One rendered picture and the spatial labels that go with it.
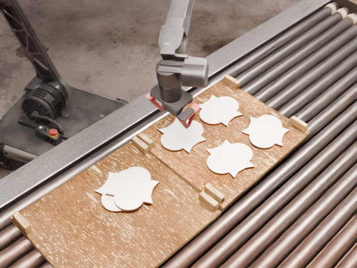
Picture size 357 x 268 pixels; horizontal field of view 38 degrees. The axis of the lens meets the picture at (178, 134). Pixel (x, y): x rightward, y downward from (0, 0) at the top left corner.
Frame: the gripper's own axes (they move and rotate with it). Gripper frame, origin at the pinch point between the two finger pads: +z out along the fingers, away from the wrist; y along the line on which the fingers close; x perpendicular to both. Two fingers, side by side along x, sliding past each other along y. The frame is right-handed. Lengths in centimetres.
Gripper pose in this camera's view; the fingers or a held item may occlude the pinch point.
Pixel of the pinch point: (175, 116)
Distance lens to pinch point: 142.2
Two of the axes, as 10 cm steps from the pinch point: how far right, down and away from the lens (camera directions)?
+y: -7.2, -5.1, 4.7
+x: -6.9, 6.2, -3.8
